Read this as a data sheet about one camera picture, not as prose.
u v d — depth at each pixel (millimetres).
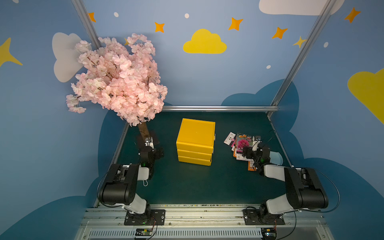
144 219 678
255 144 818
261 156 733
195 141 783
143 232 718
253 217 748
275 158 984
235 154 975
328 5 689
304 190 454
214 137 836
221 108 1276
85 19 720
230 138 1070
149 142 805
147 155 716
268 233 731
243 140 1034
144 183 856
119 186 452
